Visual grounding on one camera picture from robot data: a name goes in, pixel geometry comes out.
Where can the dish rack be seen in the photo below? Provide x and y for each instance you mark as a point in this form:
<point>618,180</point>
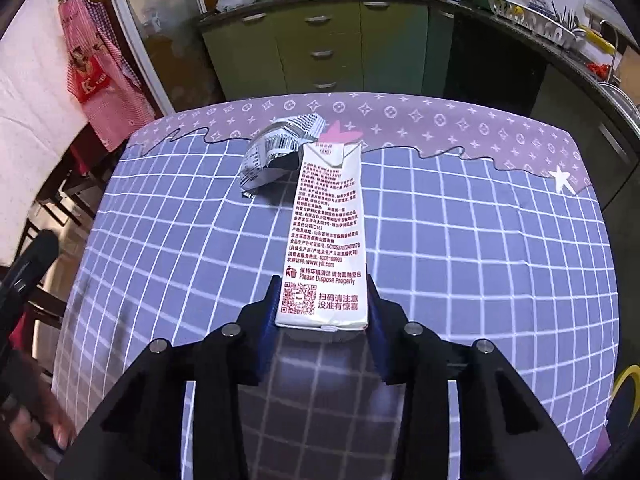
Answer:
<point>535,17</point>

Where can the purple checked tablecloth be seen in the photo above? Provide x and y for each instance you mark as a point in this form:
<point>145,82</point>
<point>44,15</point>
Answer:
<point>475,235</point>

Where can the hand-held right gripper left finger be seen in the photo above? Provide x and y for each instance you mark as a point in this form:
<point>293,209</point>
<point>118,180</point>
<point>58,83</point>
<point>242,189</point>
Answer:
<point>265,332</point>

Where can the red checked apron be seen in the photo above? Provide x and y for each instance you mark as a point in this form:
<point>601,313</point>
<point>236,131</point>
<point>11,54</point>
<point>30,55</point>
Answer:
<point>100,85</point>

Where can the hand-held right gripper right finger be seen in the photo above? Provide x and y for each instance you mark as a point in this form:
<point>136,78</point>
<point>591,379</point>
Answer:
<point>382,342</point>

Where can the green kitchen cabinet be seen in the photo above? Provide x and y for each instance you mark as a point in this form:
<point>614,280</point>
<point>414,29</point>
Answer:
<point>320,35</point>

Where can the white sheet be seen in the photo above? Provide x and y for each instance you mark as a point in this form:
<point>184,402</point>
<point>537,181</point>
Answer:
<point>30,135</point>

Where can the glass sliding door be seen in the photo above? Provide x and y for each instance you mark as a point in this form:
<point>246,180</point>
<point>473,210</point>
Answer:
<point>165,35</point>

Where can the dark wooden chair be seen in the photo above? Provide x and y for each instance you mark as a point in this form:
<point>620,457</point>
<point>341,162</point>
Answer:
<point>75,185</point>

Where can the person's left hand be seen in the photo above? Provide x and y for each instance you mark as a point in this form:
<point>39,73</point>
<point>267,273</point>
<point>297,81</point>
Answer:
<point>47,420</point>

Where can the crumpled silver snack packet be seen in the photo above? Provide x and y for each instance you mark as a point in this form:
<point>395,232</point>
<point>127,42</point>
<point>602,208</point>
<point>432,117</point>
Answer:
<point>272,155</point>

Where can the yellow-rimmed trash bin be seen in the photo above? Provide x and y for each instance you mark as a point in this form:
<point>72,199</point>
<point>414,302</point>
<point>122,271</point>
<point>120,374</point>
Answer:
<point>631,375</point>

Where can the white red-print milk carton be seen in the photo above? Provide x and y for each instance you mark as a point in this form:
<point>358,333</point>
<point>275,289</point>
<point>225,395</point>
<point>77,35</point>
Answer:
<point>320,240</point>

